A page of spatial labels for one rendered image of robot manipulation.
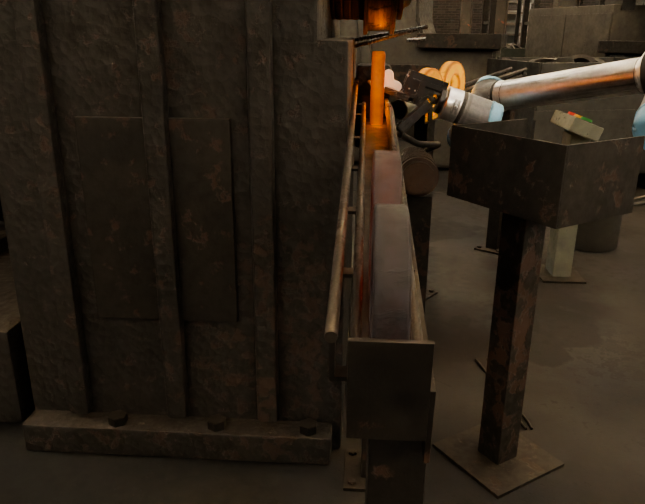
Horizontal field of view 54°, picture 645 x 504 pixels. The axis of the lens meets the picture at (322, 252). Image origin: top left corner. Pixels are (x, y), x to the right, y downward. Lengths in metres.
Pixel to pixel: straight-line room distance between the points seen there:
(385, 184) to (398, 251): 0.18
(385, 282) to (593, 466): 1.08
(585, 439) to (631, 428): 0.14
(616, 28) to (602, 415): 4.13
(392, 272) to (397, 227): 0.05
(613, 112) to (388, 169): 3.30
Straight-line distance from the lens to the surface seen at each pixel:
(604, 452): 1.61
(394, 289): 0.54
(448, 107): 1.78
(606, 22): 5.53
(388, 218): 0.58
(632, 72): 1.72
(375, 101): 1.59
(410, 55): 4.35
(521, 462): 1.50
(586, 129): 2.38
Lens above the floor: 0.88
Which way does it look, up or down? 19 degrees down
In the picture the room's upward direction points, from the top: straight up
